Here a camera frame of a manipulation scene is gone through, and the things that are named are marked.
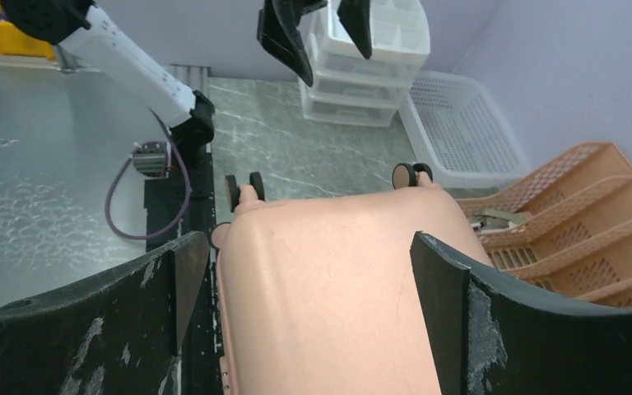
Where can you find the white plastic drawer organizer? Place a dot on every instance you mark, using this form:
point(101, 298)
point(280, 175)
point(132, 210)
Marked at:
point(349, 89)

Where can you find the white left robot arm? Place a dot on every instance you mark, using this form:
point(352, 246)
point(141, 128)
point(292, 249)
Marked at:
point(86, 31)

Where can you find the white plastic mesh basket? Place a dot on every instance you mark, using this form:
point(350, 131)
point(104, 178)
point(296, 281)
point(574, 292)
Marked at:
point(454, 126)

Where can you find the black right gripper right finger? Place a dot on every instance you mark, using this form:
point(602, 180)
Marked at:
point(491, 333)

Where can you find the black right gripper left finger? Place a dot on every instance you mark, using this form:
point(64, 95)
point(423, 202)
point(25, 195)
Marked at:
point(119, 331)

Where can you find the black suitcase wheel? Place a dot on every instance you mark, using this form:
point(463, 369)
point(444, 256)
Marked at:
point(238, 193)
point(406, 175)

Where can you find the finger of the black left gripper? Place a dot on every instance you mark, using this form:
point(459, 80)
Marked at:
point(354, 16)
point(278, 33)

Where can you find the pink hard-shell suitcase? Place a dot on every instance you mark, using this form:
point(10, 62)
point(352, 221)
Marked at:
point(317, 296)

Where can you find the orange plastic file rack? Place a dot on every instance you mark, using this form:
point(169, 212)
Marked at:
point(566, 227)

